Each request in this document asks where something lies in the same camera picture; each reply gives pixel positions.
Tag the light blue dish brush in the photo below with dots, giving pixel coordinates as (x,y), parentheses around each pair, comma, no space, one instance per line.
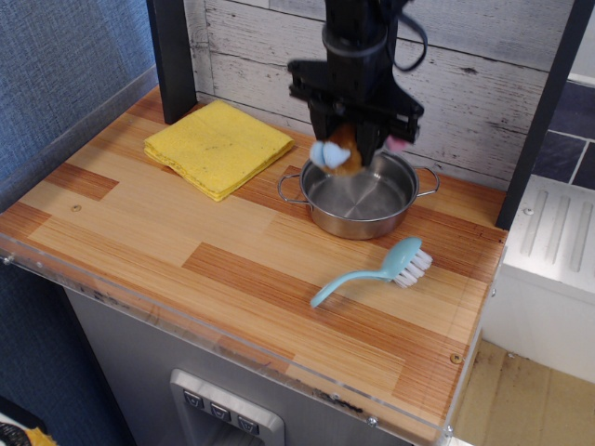
(404,264)

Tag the yellow object bottom left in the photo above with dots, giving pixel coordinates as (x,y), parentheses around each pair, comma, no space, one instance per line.
(36,437)

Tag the clear acrylic table edge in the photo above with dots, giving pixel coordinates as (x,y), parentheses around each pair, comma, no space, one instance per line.
(430,327)

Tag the dark left vertical post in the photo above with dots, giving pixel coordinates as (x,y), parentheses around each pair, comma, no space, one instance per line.
(172,53)

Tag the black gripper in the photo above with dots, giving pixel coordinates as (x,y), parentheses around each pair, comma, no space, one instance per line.
(360,90)

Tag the dark right vertical post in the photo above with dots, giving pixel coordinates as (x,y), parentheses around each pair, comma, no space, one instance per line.
(572,36)

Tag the dark vertical post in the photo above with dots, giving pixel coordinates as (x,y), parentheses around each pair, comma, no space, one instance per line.
(172,53)
(572,36)

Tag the yellow folded cloth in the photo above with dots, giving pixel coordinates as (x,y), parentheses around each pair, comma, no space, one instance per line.
(218,148)

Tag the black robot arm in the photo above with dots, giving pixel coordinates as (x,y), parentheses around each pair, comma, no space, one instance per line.
(356,26)

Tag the stainless steel pan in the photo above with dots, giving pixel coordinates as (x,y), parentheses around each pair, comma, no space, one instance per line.
(365,206)

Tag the white toy sink drainboard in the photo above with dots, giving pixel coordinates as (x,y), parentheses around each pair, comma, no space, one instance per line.
(542,305)

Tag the grey cabinet with dispenser panel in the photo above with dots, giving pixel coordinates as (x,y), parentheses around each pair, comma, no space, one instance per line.
(186,371)

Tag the blue brown plush toy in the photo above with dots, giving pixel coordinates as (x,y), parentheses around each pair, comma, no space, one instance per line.
(338,155)

